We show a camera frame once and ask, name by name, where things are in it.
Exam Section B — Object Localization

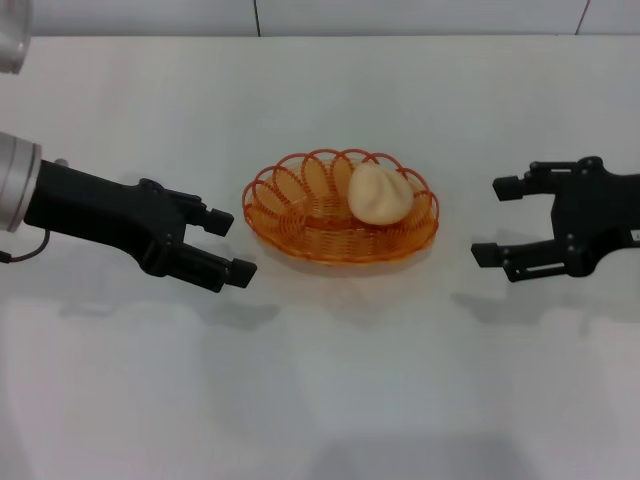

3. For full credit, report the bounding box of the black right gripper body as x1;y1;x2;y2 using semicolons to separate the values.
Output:
549;155;640;278

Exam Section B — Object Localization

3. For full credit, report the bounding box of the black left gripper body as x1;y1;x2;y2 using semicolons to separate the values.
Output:
23;159;189;277

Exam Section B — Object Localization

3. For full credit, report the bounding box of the orange wire basket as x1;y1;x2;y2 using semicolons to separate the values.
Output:
242;146;442;264

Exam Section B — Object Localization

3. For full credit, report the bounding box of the beige steamed bun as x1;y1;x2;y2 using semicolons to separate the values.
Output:
347;162;417;226

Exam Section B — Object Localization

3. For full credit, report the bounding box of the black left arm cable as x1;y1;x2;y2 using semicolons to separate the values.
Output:
0;227;52;265

